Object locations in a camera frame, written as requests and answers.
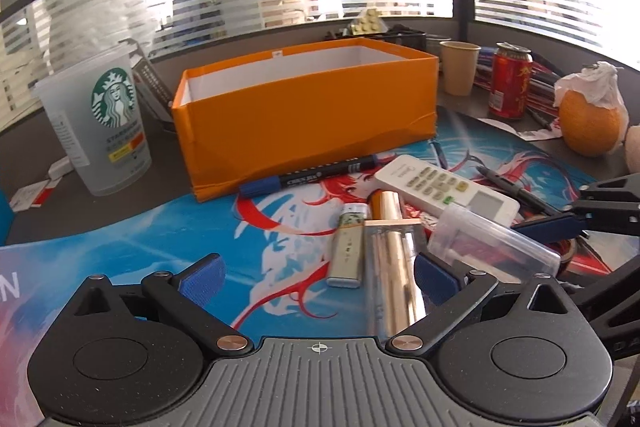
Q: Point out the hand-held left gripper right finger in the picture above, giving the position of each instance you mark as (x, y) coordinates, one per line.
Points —
(436, 279)

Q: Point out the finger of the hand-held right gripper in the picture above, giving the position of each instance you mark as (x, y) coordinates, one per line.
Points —
(615, 307)
(550, 228)

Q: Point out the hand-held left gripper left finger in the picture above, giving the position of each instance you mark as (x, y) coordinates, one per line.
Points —
(202, 279)

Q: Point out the clear case with gold tube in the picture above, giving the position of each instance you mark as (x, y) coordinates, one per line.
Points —
(390, 267)

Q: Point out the clear plastic container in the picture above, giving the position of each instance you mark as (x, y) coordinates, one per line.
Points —
(480, 242)

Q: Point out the orange cardboard box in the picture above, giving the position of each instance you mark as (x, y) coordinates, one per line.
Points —
(300, 122)

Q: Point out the black pen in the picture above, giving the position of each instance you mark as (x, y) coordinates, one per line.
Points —
(520, 194)

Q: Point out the printed desk mat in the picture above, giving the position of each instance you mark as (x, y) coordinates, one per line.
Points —
(150, 227)

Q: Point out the white green lighter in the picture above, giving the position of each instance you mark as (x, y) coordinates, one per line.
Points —
(346, 252)

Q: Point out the white remote control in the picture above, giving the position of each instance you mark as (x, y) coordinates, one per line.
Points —
(435, 182)

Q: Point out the orange fruit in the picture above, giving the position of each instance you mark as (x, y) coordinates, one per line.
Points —
(590, 127)

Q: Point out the beige round object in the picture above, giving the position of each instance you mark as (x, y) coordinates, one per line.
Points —
(634, 149)

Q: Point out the blue marker pen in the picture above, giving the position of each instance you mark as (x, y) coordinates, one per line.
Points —
(305, 177)

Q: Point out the red drink can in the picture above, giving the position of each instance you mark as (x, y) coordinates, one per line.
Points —
(509, 87)

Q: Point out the crumpled white tissue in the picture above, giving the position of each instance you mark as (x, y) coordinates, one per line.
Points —
(597, 82)

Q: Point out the beige paper cup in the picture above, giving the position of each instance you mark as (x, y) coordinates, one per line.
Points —
(459, 69)

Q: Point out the clear plastic cup green logo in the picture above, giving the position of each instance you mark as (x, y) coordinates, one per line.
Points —
(100, 127)

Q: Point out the small red white box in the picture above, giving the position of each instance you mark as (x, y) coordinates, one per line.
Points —
(31, 197)

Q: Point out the black printed carton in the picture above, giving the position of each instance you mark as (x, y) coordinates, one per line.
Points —
(152, 92)

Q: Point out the black mesh desk organizer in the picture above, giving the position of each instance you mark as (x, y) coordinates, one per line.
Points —
(405, 38)

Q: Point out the yellow pill blister pack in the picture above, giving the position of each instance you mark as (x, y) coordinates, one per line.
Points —
(367, 23)

